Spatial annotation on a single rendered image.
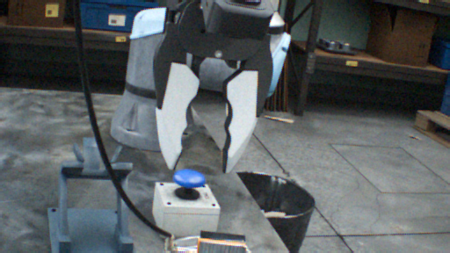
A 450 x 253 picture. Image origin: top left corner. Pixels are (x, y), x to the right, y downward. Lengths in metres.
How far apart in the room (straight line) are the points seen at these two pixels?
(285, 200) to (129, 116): 1.08
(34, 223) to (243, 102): 0.35
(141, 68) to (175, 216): 0.35
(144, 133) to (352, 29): 4.12
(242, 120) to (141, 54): 0.52
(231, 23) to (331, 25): 4.57
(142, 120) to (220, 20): 0.63
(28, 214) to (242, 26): 0.45
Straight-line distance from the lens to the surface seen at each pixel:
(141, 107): 1.05
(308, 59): 4.31
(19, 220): 0.79
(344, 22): 5.04
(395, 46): 4.70
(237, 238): 0.65
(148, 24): 1.02
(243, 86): 0.53
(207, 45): 0.51
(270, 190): 2.06
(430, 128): 4.73
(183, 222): 0.77
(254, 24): 0.44
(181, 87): 0.51
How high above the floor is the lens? 1.17
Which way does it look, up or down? 17 degrees down
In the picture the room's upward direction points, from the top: 9 degrees clockwise
